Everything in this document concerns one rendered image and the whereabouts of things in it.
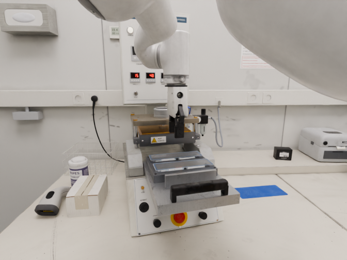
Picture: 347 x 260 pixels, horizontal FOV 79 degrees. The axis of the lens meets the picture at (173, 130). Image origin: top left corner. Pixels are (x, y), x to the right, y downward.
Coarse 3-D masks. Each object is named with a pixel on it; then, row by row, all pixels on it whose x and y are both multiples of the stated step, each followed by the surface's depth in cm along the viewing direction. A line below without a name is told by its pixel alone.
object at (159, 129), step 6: (138, 126) 96; (144, 126) 96; (150, 126) 96; (156, 126) 96; (162, 126) 91; (168, 126) 96; (138, 132) 98; (144, 132) 85; (150, 132) 85; (156, 132) 85; (162, 132) 85; (168, 132) 85
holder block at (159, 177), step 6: (150, 162) 69; (156, 162) 69; (150, 168) 65; (204, 168) 65; (210, 168) 65; (216, 168) 65; (156, 174) 60; (162, 174) 60; (216, 174) 65; (156, 180) 60; (162, 180) 61
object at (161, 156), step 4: (180, 152) 77; (184, 152) 77; (188, 152) 77; (192, 152) 77; (196, 152) 77; (152, 156) 73; (156, 156) 73; (160, 156) 73; (164, 156) 73; (168, 156) 73; (172, 156) 73; (176, 156) 73; (180, 156) 73; (184, 156) 73; (188, 156) 73
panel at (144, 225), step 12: (144, 180) 74; (144, 192) 73; (144, 216) 72; (156, 216) 73; (168, 216) 73; (192, 216) 75; (216, 216) 77; (144, 228) 71; (156, 228) 72; (168, 228) 73; (180, 228) 73
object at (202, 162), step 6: (168, 162) 67; (174, 162) 67; (180, 162) 67; (186, 162) 67; (192, 162) 67; (198, 162) 67; (204, 162) 67; (210, 162) 67; (156, 168) 62; (162, 168) 62; (168, 168) 62; (174, 168) 62
